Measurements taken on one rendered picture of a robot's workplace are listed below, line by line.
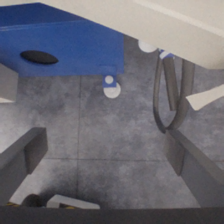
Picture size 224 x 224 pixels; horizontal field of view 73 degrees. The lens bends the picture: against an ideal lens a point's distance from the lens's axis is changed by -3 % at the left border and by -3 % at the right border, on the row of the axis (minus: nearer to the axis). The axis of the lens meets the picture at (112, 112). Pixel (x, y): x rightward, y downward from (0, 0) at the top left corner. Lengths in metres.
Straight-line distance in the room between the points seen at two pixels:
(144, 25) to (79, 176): 0.91
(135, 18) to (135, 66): 0.85
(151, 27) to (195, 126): 0.87
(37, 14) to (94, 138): 0.67
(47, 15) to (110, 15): 0.36
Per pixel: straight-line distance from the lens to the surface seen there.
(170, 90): 0.36
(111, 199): 1.00
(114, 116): 0.94
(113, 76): 0.80
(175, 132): 0.16
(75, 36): 0.55
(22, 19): 0.57
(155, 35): 0.19
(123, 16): 0.18
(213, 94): 0.20
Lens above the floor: 0.93
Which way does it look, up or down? 81 degrees down
